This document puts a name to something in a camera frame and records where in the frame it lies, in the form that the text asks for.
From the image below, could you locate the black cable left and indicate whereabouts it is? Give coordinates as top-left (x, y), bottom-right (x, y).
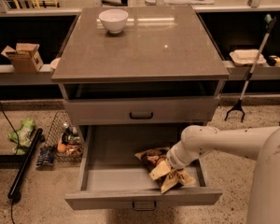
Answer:
top-left (0, 79), bottom-right (21, 224)

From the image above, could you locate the closed grey upper drawer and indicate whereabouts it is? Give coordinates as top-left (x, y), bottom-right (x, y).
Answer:
top-left (63, 97), bottom-right (218, 125)

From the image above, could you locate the blue snack bag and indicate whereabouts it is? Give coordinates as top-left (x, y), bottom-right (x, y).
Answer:
top-left (36, 147), bottom-right (55, 167)

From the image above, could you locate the grabber reacher tool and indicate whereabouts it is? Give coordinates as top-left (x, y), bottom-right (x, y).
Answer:
top-left (224, 14), bottom-right (276, 121)

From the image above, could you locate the wire mesh basket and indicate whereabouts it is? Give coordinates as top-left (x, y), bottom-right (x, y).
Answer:
top-left (45, 112), bottom-right (83, 162)

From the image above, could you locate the yellow black tape measure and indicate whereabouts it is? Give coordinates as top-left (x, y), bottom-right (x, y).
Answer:
top-left (267, 55), bottom-right (280, 66)

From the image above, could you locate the orange fruit in basket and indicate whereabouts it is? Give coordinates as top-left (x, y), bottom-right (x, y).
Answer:
top-left (57, 144), bottom-right (66, 153)

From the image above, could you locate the brown chip bag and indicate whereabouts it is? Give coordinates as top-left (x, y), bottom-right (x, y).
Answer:
top-left (135, 147), bottom-right (196, 193)

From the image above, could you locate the white plate behind cabinet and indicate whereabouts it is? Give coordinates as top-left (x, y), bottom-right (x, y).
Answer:
top-left (50, 58), bottom-right (60, 70)

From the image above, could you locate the white ceramic bowl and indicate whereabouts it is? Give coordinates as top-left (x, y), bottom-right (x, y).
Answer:
top-left (99, 9), bottom-right (129, 34)

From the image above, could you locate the white foam takeout container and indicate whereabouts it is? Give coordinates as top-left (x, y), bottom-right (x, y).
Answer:
top-left (230, 49), bottom-right (259, 66)

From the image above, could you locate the brown cardboard box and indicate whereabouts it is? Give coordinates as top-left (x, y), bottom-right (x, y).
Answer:
top-left (1, 43), bottom-right (43, 74)

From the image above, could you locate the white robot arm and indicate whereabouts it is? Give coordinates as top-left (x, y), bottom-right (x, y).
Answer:
top-left (150, 125), bottom-right (280, 224)

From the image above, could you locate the black floor bar left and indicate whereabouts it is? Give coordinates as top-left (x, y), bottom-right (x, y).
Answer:
top-left (7, 128), bottom-right (43, 203)

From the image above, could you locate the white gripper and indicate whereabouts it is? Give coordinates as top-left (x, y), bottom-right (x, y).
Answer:
top-left (149, 141), bottom-right (196, 180)

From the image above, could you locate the grey drawer cabinet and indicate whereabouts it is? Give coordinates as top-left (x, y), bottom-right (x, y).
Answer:
top-left (50, 5), bottom-right (231, 212)

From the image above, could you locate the open grey middle drawer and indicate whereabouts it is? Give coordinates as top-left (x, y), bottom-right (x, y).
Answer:
top-left (65, 124), bottom-right (222, 211)

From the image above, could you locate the green snack bag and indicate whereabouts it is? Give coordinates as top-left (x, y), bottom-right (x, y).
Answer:
top-left (7, 118), bottom-right (35, 155)

